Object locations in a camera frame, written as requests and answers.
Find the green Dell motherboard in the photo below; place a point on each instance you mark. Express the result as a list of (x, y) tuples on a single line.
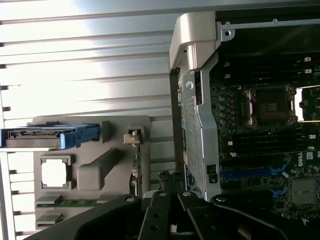
[(287, 161)]

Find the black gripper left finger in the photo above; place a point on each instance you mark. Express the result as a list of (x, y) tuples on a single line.
[(155, 215)]

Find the silver CPU chip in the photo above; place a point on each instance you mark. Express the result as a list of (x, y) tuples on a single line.
[(53, 172)]

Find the grey plastic parts rack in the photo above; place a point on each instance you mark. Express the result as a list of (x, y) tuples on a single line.
[(117, 175)]

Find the blue expansion slot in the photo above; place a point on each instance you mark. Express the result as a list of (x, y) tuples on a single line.
[(250, 173)]

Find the green RAM stick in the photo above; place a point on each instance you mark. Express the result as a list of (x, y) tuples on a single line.
[(72, 203)]

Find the open black silver PC case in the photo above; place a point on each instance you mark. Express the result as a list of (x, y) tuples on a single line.
[(200, 125)]

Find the metal socket cover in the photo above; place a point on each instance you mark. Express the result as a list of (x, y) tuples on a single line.
[(310, 105)]

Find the silver chipset heatsink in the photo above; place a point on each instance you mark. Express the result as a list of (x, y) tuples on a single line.
[(303, 191)]

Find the CPU socket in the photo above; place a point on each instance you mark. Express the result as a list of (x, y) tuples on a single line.
[(270, 105)]

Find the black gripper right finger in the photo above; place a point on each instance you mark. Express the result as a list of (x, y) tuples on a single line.
[(215, 220)]

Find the hard disk in blue carrier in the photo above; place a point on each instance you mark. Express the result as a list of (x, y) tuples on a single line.
[(37, 142)]

